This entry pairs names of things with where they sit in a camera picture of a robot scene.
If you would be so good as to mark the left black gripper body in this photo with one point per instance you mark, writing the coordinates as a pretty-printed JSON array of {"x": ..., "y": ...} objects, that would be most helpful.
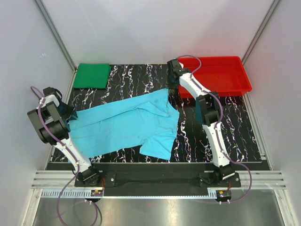
[{"x": 66, "y": 110}]

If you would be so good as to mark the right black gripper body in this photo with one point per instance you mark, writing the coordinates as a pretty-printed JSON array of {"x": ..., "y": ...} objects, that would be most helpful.
[{"x": 170, "y": 81}]

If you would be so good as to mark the light blue t shirt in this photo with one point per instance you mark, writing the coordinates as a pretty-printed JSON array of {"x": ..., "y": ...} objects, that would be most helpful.
[{"x": 148, "y": 121}]

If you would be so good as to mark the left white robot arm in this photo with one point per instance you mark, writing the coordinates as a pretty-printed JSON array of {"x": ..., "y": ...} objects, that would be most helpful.
[{"x": 51, "y": 122}]

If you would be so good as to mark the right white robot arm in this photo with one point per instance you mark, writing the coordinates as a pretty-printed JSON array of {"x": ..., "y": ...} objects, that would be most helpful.
[{"x": 208, "y": 112}]

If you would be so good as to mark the folded green t shirt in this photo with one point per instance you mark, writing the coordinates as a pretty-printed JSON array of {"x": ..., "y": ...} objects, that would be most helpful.
[{"x": 92, "y": 76}]

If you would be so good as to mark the red plastic tray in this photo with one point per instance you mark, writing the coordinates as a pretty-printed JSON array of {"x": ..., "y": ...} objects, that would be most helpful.
[{"x": 225, "y": 75}]

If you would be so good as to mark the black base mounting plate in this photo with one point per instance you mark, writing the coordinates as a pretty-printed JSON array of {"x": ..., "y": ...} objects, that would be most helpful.
[{"x": 200, "y": 174}]

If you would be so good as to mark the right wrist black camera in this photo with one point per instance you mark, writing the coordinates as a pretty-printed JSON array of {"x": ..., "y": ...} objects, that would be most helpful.
[{"x": 174, "y": 66}]

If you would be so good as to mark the aluminium front rail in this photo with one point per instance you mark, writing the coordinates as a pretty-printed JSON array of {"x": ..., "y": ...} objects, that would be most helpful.
[{"x": 59, "y": 183}]

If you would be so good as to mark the left aluminium corner post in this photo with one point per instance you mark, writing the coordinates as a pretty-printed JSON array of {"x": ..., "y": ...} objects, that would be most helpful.
[{"x": 51, "y": 26}]

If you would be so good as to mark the aluminium corner post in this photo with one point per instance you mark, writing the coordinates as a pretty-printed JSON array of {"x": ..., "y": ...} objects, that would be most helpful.
[
  {"x": 51, "y": 26},
  {"x": 264, "y": 23}
]

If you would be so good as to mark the right aluminium corner post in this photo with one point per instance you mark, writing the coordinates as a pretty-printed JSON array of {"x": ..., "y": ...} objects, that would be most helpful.
[{"x": 264, "y": 23}]

